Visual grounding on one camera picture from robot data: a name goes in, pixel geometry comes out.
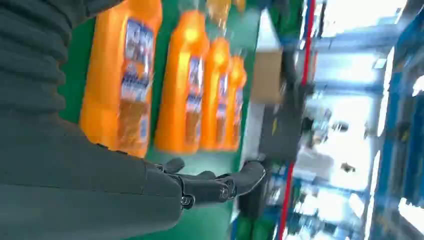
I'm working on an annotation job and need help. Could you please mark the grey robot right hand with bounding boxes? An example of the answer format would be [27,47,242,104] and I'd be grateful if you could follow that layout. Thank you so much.
[0,112,268,240]

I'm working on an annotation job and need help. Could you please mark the green table mat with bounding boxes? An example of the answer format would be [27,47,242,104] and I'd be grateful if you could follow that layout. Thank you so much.
[57,0,263,240]

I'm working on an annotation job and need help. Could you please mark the black case with yellow label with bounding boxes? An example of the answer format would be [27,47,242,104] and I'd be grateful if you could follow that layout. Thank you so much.
[259,82,314,163]

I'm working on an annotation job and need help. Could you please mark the brown cardboard box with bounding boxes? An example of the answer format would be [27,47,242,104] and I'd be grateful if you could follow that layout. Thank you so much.
[250,49,284,104]

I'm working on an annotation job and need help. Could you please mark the red pole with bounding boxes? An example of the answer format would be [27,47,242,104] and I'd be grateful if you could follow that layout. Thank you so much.
[277,0,317,240]

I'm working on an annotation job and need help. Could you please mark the blue metal rack frame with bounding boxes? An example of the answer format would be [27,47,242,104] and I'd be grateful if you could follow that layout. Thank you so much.
[369,0,424,240]

